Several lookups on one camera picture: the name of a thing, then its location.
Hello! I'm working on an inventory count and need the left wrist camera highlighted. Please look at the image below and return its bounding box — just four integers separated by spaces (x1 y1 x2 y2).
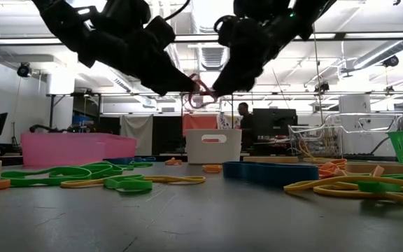
144 15 177 50

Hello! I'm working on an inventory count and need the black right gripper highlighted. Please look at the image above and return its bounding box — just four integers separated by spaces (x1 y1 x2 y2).
211 0 295 98

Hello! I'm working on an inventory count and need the person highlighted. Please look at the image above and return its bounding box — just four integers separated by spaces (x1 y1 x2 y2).
238 101 255 148

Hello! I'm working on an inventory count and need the dark table mat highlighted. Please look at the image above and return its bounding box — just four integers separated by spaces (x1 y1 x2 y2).
0 155 403 252

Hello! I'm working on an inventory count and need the patterned hanging cloth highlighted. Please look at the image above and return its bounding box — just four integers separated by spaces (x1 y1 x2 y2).
218 112 236 130

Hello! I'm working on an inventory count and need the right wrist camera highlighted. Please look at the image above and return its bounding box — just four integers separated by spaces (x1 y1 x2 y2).
213 14 240 47

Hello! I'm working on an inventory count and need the clear plastic bin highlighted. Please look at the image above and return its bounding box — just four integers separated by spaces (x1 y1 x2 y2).
288 112 403 159

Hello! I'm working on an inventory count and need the pink plastic basket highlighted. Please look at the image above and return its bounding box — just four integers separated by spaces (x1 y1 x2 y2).
20 132 138 167

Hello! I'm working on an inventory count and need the orange hanging cloth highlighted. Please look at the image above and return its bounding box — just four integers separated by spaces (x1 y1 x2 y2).
182 113 220 137

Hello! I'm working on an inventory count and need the small orange rubber band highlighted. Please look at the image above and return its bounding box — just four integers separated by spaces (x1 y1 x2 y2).
318 158 348 179

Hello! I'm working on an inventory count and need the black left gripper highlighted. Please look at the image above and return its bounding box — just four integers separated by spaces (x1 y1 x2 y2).
85 0 201 96

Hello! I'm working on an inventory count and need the white plastic basket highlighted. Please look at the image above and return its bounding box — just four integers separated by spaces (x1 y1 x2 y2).
185 128 243 165

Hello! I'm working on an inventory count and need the white wall box unit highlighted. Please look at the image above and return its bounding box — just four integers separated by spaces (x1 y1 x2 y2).
45 71 76 95

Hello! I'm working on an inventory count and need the white cabinet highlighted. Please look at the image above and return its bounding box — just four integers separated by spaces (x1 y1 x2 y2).
338 94 372 155

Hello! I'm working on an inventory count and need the grey hanging cloth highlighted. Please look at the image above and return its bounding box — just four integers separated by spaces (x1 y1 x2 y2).
119 114 154 157

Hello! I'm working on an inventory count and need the black monitor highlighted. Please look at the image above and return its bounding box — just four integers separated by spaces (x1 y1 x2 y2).
252 108 299 137

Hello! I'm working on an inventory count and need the yellow rubber band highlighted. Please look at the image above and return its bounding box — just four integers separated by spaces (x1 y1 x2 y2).
283 174 403 197
297 139 316 158
60 174 206 189

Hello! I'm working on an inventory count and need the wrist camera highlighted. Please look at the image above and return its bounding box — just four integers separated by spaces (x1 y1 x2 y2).
213 14 240 47
144 15 177 50

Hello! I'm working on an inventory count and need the long blue rubber band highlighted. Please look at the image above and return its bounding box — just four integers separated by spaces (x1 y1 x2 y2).
222 161 320 187
103 157 143 166

